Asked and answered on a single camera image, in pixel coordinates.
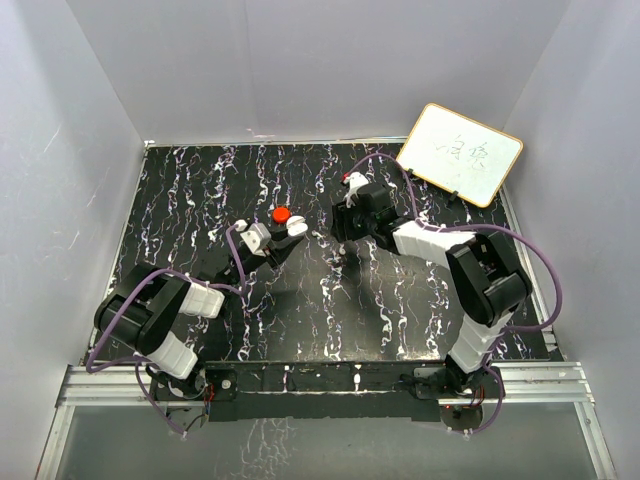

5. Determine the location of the orange charging case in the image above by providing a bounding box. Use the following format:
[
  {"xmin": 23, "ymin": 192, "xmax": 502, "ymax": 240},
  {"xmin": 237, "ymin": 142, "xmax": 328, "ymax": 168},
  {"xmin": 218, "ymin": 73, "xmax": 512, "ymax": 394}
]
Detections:
[{"xmin": 272, "ymin": 206, "xmax": 292, "ymax": 225}]

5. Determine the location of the white round charging case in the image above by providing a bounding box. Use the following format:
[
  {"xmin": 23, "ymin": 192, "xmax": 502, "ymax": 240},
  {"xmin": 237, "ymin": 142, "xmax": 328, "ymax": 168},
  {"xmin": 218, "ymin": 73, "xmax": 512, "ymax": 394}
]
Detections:
[{"xmin": 286, "ymin": 215, "xmax": 308, "ymax": 238}]

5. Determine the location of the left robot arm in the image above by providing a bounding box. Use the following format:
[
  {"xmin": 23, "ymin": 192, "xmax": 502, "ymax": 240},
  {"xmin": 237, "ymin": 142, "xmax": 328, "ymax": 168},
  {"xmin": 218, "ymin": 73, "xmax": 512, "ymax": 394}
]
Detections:
[{"xmin": 86, "ymin": 216, "xmax": 308, "ymax": 399}]

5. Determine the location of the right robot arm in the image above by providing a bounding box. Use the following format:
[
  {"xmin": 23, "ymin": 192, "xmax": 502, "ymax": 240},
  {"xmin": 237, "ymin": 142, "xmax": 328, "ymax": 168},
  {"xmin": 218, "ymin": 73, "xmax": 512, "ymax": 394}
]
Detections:
[{"xmin": 331, "ymin": 174, "xmax": 532, "ymax": 397}]

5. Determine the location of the yellow framed whiteboard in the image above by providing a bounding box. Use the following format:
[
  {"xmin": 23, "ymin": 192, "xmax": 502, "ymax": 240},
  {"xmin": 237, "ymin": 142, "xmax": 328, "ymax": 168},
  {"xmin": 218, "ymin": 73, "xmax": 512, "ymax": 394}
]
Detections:
[{"xmin": 397, "ymin": 103, "xmax": 524, "ymax": 208}]

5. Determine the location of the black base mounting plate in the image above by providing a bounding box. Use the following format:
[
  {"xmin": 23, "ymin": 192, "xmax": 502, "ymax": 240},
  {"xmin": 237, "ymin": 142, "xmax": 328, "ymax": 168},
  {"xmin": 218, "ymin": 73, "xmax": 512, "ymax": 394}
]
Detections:
[{"xmin": 151, "ymin": 361, "xmax": 504, "ymax": 422}]

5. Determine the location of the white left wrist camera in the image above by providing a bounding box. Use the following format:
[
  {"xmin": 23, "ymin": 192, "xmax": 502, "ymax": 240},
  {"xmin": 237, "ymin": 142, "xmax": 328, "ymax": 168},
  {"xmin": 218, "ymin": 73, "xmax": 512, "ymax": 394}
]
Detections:
[{"xmin": 235, "ymin": 220, "xmax": 272, "ymax": 257}]

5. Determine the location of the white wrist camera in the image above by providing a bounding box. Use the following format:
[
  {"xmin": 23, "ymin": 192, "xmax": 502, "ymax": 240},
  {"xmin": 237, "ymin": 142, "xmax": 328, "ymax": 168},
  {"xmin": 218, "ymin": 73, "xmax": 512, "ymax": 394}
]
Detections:
[
  {"xmin": 235, "ymin": 220, "xmax": 272, "ymax": 257},
  {"xmin": 342, "ymin": 172, "xmax": 369, "ymax": 208}
]

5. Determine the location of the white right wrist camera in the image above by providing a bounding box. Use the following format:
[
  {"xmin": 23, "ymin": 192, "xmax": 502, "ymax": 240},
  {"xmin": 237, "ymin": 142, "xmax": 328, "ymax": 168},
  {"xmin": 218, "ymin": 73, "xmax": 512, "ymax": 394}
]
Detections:
[{"xmin": 342, "ymin": 172, "xmax": 369, "ymax": 208}]

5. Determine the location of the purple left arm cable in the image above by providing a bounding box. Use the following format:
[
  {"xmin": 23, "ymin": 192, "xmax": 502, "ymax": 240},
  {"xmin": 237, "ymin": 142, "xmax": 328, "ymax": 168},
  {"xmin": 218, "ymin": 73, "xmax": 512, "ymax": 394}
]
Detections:
[{"xmin": 85, "ymin": 223, "xmax": 254, "ymax": 441}]

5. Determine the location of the aluminium frame rail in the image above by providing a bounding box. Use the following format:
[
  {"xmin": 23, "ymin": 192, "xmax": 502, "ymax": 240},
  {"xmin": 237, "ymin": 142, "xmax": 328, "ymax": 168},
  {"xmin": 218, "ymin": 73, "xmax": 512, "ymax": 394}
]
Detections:
[{"xmin": 36, "ymin": 360, "xmax": 616, "ymax": 479}]

